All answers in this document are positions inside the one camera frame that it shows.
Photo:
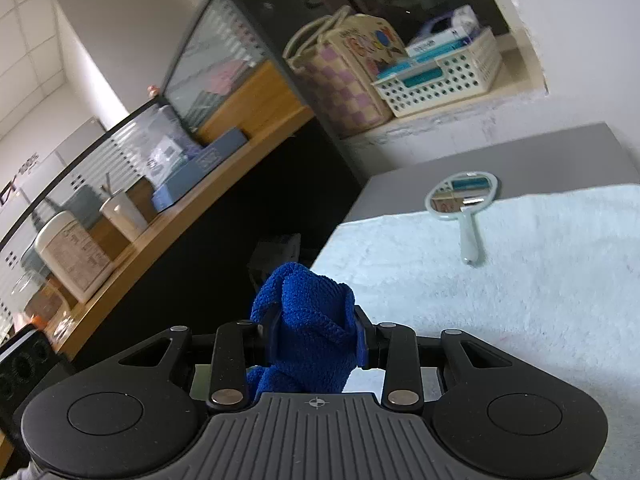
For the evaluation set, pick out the wooden counter shelf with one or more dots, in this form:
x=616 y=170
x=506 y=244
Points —
x=190 y=210

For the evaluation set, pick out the glass partition panel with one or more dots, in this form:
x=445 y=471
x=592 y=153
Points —
x=100 y=125

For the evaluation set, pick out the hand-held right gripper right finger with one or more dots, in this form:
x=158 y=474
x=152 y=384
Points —
x=361 y=331

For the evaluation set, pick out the blue flat box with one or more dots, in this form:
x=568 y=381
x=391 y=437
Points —
x=197 y=170

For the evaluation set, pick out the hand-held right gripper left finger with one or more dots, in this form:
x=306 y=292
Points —
x=270 y=331

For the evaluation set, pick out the blue microfiber cloth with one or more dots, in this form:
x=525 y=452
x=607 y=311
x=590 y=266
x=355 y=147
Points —
x=308 y=327

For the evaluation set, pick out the light blue fluffy towel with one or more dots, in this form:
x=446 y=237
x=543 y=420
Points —
x=492 y=290

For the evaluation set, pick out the white and blue box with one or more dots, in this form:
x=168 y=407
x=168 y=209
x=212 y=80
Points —
x=442 y=40

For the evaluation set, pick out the white plastic jar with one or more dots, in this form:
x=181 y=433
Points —
x=70 y=255

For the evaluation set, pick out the white cup with sticks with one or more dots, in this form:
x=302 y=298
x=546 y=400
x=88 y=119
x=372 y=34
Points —
x=122 y=214

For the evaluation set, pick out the white perforated plastic basket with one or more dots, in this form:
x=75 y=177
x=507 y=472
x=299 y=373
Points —
x=440 y=72

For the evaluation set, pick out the pale green hand mirror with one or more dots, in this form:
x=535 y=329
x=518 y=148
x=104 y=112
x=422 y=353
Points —
x=462 y=200

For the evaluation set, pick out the checkered pink tote bag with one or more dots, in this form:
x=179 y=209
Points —
x=345 y=72

